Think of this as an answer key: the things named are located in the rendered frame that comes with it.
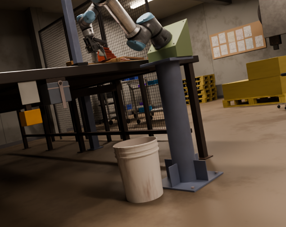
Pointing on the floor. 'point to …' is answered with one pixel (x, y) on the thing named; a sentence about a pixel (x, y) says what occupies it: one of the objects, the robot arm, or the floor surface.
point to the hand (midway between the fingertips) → (102, 61)
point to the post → (70, 26)
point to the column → (179, 130)
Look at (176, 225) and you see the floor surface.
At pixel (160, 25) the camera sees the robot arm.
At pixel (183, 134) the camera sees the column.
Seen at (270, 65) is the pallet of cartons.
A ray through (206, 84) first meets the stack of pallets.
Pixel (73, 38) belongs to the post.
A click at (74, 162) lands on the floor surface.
